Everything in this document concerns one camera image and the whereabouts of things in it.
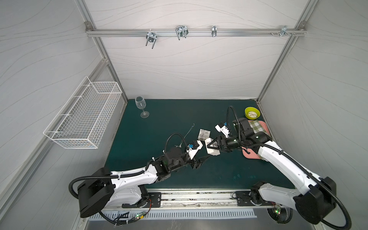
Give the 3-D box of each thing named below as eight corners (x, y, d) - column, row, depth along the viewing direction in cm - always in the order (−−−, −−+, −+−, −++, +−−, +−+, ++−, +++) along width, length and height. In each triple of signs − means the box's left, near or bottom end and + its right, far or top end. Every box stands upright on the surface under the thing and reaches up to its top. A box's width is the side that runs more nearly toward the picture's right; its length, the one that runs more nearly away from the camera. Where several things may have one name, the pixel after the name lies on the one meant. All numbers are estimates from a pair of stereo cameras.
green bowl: (244, 121, 111) (247, 116, 106) (241, 112, 118) (244, 106, 112) (258, 121, 111) (261, 116, 106) (254, 112, 118) (257, 106, 112)
